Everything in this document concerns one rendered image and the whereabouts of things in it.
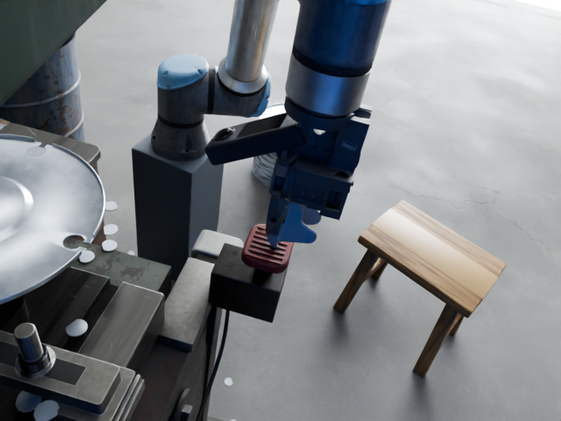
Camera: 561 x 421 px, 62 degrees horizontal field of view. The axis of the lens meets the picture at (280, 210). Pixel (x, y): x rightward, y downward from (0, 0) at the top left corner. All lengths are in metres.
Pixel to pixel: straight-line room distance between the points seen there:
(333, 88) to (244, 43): 0.61
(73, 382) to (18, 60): 0.30
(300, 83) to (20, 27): 0.23
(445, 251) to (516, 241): 0.79
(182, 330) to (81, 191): 0.22
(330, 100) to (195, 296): 0.36
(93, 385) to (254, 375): 0.90
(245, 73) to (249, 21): 0.15
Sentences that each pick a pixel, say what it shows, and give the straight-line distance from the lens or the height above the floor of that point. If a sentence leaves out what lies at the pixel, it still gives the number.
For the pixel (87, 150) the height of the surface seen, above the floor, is 0.78.
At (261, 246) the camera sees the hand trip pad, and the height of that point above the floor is 0.76.
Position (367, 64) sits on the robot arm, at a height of 1.02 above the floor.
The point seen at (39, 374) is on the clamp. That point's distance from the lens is 0.51.
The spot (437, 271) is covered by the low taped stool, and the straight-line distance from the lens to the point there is 1.30.
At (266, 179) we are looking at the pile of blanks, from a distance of 1.87.
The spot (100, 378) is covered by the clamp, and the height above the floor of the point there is 0.75.
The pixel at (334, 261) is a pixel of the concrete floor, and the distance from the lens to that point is 1.66.
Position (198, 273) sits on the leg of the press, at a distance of 0.71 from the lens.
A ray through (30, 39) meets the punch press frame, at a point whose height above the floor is 1.06.
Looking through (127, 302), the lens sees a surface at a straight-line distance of 0.60.
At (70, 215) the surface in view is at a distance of 0.60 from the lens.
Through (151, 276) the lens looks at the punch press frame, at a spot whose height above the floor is 0.65.
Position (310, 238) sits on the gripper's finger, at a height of 0.80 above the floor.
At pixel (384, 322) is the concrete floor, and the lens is 1.56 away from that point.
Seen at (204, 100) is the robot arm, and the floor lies 0.62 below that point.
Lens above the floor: 1.19
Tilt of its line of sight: 41 degrees down
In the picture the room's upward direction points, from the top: 12 degrees clockwise
